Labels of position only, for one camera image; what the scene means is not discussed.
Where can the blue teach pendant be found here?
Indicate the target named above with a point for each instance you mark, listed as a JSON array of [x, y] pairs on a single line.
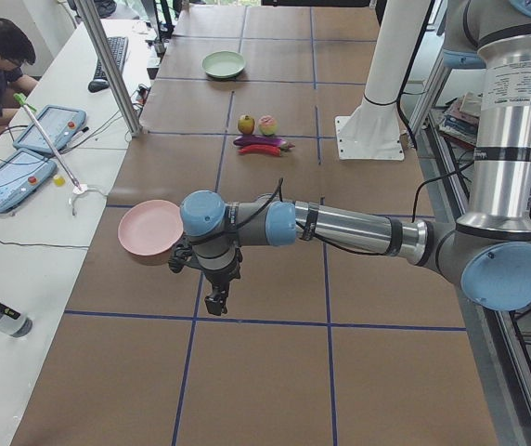
[[21, 175], [61, 125]]

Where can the black computer mouse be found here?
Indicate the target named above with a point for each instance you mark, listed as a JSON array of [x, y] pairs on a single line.
[[97, 85]]

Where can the stack of books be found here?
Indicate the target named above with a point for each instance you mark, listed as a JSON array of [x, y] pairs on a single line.
[[461, 118]]

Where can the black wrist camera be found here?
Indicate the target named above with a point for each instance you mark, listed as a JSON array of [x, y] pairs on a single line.
[[181, 257]]

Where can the pink plate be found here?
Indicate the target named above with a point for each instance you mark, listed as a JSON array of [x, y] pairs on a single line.
[[150, 228]]

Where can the black keyboard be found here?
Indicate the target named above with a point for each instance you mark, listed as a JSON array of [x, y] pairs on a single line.
[[118, 46]]

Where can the upper blue teach pendant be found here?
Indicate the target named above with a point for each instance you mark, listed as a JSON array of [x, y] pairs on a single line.
[[61, 125]]

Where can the silver rod green tip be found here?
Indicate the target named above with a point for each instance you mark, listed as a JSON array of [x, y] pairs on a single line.
[[79, 188]]

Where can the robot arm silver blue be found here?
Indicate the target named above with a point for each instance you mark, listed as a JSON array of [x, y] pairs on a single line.
[[486, 252]]

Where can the small yellow cup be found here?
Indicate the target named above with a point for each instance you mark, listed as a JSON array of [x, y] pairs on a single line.
[[59, 180]]

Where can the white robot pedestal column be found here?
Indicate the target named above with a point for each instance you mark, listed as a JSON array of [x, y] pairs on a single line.
[[372, 131]]

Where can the aluminium frame post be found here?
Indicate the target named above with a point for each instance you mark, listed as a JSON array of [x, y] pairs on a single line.
[[98, 37]]

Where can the purple eggplant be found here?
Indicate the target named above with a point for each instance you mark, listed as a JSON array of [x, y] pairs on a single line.
[[246, 140]]

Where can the pink green peach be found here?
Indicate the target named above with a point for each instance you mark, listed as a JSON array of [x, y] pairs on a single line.
[[268, 125]]

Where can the green plate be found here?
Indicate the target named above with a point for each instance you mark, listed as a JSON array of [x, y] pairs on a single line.
[[223, 64]]

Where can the red chili pepper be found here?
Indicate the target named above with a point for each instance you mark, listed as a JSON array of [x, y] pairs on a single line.
[[261, 149]]

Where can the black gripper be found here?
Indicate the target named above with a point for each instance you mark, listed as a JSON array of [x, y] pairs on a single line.
[[219, 279]]

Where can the lower blue teach pendant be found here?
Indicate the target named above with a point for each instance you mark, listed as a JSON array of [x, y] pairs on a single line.
[[21, 175]]

